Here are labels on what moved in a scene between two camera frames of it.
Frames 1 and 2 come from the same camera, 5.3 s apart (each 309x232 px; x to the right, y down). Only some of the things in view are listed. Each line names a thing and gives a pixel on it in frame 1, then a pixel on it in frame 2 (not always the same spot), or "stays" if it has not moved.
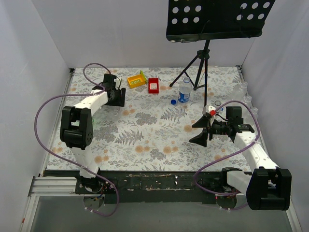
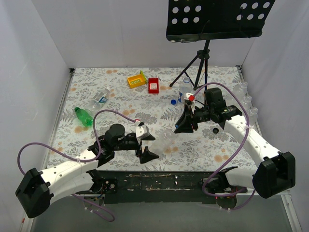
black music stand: (204, 20) stays
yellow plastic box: (136, 80) stays
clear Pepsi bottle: (185, 92) stays
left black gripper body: (121, 97) -> (139, 145)
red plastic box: (153, 87) stays
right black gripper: (209, 130) -> (190, 115)
